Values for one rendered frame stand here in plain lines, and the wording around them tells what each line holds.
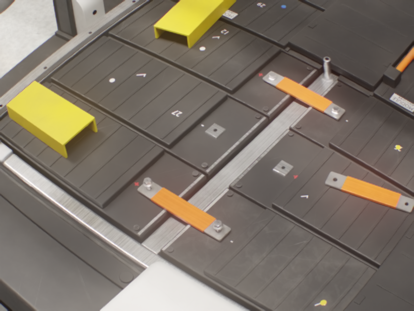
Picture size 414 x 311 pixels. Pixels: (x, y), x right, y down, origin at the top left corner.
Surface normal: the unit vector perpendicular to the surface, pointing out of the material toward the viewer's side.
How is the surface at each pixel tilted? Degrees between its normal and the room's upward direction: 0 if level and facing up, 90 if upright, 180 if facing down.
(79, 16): 90
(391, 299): 0
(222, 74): 0
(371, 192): 0
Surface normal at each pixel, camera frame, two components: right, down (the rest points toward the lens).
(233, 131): -0.10, -0.68
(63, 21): -0.65, 0.59
